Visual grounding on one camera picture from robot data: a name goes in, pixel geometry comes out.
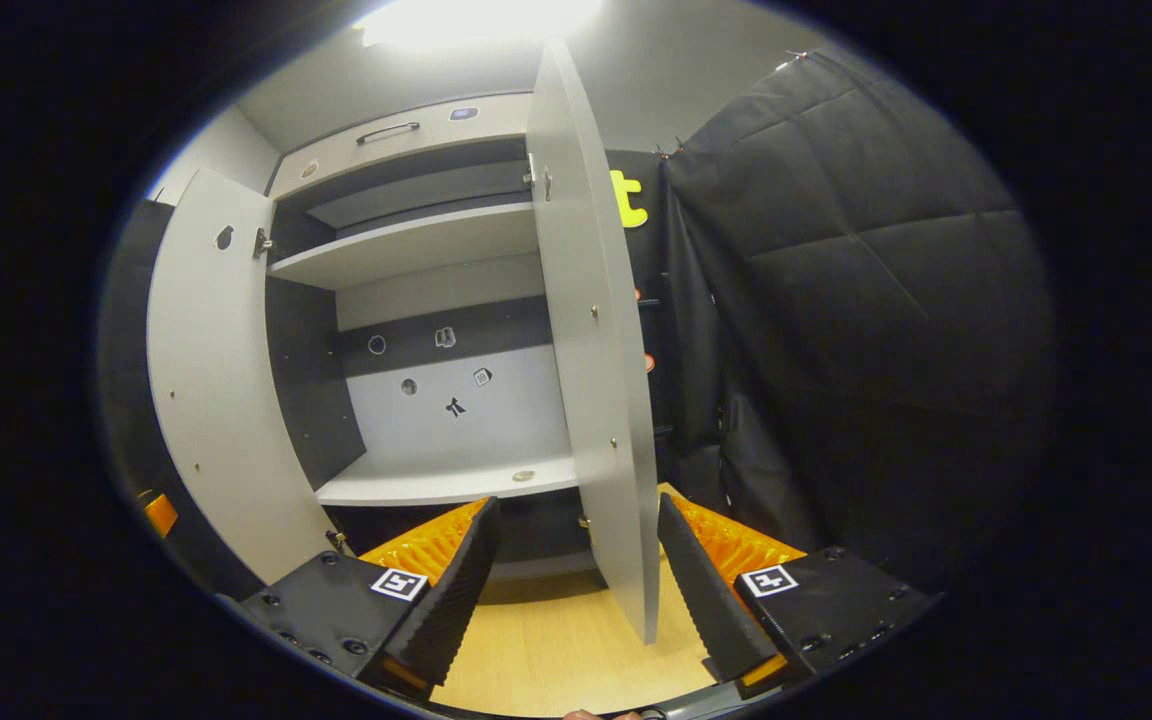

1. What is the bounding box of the short grey cabinet shelf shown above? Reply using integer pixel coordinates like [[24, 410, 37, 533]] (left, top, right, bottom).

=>
[[314, 452, 580, 507]]

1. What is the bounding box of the grey cabinet door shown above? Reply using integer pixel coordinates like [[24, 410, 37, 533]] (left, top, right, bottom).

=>
[[146, 167, 337, 586], [526, 40, 662, 646]]

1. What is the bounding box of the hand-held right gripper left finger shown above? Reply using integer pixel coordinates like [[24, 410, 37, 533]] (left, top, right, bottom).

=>
[[219, 495, 502, 701]]

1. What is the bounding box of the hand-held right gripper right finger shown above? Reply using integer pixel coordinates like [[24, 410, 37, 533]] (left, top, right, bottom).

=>
[[656, 492, 942, 701]]

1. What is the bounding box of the long grey cabinet shelf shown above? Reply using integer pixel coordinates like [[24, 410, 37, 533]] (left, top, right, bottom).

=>
[[269, 202, 540, 291]]

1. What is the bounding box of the grey cabinet drawer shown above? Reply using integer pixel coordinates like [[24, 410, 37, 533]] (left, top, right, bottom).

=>
[[269, 93, 535, 201]]

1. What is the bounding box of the black backdrop cloth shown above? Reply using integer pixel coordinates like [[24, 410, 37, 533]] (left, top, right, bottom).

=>
[[96, 45, 1057, 591]]

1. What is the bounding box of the grey double-door shoe cabinet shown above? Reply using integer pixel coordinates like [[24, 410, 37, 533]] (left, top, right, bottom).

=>
[[144, 40, 662, 646]]

